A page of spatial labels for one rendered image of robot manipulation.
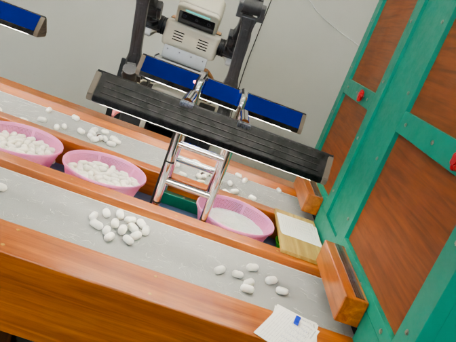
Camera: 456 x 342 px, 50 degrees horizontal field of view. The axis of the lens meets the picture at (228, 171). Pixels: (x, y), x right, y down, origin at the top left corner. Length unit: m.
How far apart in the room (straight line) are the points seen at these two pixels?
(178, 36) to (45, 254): 1.60
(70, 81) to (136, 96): 2.94
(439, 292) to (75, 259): 0.72
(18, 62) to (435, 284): 3.74
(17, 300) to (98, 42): 3.11
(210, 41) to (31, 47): 2.06
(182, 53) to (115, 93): 1.27
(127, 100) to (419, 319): 0.79
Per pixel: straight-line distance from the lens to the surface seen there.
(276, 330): 1.12
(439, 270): 1.00
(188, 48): 2.49
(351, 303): 1.20
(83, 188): 1.44
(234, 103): 1.75
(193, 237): 1.41
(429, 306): 0.99
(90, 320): 1.10
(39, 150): 1.68
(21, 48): 4.26
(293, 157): 1.23
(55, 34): 4.15
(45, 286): 1.09
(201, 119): 1.21
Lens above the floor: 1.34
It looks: 17 degrees down
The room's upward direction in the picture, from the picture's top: 21 degrees clockwise
